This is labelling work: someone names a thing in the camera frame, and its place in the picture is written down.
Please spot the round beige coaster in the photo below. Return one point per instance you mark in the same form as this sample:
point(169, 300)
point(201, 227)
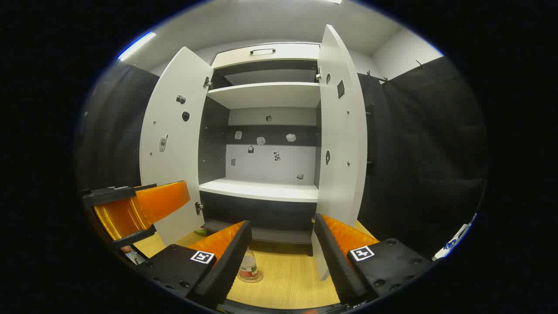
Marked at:
point(257, 278)

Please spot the white cabinet shelf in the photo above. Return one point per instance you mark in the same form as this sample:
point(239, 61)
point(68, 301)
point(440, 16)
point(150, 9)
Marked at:
point(261, 189)
point(266, 93)

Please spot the clear red-label water bottle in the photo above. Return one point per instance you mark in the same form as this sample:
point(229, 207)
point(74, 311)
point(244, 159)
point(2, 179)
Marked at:
point(249, 264)

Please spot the white cabinet flap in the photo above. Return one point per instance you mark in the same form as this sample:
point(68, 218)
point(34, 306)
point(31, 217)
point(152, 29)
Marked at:
point(296, 52)

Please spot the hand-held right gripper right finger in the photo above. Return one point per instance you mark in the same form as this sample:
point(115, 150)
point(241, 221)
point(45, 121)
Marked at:
point(335, 266)

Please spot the black backdrop cloth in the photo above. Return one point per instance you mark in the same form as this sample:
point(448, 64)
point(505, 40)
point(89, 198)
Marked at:
point(414, 152)

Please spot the dark cabinet bottom board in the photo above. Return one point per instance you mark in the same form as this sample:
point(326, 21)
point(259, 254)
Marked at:
point(279, 235)

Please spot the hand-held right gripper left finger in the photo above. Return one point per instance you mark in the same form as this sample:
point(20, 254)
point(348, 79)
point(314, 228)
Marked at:
point(226, 270)

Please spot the white cabinet door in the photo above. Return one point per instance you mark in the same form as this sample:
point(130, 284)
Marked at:
point(342, 174)
point(178, 165)

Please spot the white and blue bundle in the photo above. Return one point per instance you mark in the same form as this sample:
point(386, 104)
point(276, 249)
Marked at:
point(449, 246)

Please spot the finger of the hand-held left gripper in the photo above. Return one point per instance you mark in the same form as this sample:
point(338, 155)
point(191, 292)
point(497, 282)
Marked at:
point(165, 200)
point(122, 220)

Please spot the white and grey cabinet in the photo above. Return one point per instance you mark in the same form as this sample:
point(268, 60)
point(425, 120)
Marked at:
point(261, 165)

